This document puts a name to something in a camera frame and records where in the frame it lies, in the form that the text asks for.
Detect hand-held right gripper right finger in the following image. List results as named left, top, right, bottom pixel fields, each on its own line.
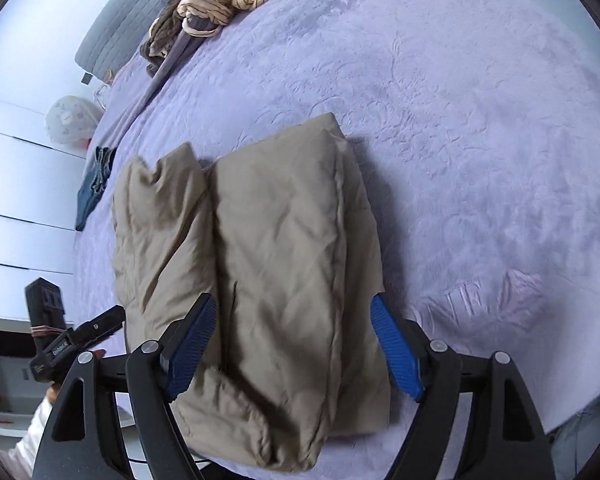
left=370, top=294, right=556, bottom=480

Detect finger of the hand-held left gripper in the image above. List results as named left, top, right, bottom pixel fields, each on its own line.
left=72, top=306, right=126, bottom=349

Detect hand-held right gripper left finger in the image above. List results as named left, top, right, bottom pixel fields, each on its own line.
left=32, top=293, right=219, bottom=480

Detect beige padded coat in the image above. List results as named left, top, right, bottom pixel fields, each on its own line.
left=112, top=112, right=393, bottom=472

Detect person's left forearm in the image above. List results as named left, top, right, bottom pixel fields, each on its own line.
left=7, top=382, right=63, bottom=480

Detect white wardrobe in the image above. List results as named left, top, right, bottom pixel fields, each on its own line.
left=0, top=95, right=100, bottom=321

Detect dark blue jeans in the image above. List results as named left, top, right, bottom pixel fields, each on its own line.
left=76, top=146, right=118, bottom=232

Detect person's grey clothing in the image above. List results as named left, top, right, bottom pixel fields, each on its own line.
left=550, top=395, right=600, bottom=480

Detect lilac embossed bedspread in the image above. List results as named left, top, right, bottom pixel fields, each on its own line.
left=72, top=0, right=600, bottom=461

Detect grey-purple sheet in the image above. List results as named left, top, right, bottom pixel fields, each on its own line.
left=147, top=15, right=221, bottom=92

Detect grey padded headboard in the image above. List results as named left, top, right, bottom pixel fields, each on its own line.
left=74, top=0, right=168, bottom=83

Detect brown fuzzy blanket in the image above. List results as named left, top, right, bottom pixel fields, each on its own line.
left=140, top=0, right=215, bottom=78

